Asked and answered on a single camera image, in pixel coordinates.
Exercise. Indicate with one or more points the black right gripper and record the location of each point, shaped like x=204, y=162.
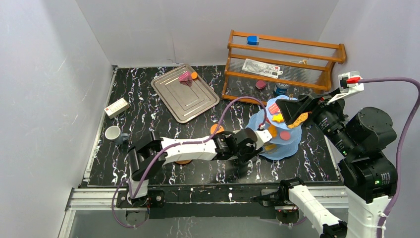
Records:
x=290, y=108

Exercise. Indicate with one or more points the pink layered cake slice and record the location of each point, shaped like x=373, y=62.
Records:
x=274, y=109

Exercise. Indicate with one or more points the pink round macaron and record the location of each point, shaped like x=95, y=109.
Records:
x=285, y=135

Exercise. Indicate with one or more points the blue three-tier cake stand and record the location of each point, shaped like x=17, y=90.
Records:
x=284, y=148

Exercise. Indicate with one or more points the blue lidded jar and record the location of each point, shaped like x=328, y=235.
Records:
x=281, y=89

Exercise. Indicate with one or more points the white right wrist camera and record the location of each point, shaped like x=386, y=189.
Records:
x=349, y=85

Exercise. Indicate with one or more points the wooden two-tier shelf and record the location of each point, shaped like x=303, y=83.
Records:
x=305, y=64

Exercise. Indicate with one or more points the orange yellow pastry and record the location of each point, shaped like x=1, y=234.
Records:
x=278, y=118

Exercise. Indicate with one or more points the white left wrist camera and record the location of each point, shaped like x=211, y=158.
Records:
x=263, y=137

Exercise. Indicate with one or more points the small orange round cookie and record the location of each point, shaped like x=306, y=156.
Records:
x=194, y=75

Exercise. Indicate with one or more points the steel serving tray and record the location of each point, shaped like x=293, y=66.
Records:
x=185, y=100

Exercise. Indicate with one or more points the brown chocolate chip cookie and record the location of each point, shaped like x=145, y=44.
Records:
x=301, y=119

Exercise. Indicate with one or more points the orange oval pastry piece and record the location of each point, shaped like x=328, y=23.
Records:
x=273, y=131

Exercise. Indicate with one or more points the orange black round coaster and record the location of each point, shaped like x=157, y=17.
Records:
x=217, y=129

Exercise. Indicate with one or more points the magenta cake wedge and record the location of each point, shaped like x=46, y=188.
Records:
x=185, y=77

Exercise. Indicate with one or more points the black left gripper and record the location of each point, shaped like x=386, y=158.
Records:
x=246, y=142

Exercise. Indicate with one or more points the small white cardboard box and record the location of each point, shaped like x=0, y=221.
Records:
x=116, y=108

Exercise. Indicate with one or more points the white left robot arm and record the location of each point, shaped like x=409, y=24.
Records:
x=148, y=155

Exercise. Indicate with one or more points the small grey white cup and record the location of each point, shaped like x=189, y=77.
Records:
x=115, y=135

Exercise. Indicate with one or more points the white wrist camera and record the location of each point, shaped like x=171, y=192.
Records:
x=263, y=137
x=349, y=85

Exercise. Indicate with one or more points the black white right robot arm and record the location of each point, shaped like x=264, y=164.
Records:
x=369, y=177

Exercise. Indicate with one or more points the maroon heart-shaped object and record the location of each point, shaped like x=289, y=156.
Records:
x=260, y=84

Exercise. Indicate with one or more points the blue block on shelf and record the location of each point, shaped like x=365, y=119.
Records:
x=253, y=40

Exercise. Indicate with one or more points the packaged ruler protractor set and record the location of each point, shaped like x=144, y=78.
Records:
x=262, y=68

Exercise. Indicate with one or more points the brown wooden round coaster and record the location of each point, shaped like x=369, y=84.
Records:
x=183, y=162

